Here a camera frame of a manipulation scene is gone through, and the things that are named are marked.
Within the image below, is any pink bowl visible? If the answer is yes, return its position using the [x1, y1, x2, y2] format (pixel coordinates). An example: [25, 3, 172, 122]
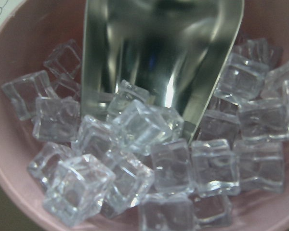
[0, 0, 289, 231]

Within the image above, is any steel ice scoop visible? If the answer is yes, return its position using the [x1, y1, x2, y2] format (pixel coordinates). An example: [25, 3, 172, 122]
[81, 0, 245, 142]

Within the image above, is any pile of ice cubes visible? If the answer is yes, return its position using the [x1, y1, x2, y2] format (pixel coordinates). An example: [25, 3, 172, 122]
[1, 38, 289, 231]

